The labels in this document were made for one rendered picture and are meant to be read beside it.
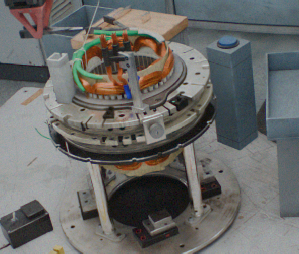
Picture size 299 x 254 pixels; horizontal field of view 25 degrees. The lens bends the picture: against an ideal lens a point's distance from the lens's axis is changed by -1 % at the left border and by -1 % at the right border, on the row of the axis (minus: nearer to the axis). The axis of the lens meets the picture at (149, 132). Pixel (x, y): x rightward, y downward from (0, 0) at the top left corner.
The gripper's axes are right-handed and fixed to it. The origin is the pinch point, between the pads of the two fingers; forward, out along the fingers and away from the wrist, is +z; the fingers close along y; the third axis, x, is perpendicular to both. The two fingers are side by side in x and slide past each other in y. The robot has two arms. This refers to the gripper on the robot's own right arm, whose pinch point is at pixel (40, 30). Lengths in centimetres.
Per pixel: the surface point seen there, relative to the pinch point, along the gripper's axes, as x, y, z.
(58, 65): 6.9, 10.2, 2.0
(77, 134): 9.5, 15.4, 13.3
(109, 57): 18.0, 14.1, -1.4
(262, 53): 17, -217, 126
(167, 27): 17.6, -26.7, 14.1
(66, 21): -10.3, -36.1, 15.6
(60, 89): 5.9, 10.2, 7.0
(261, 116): 21, -151, 123
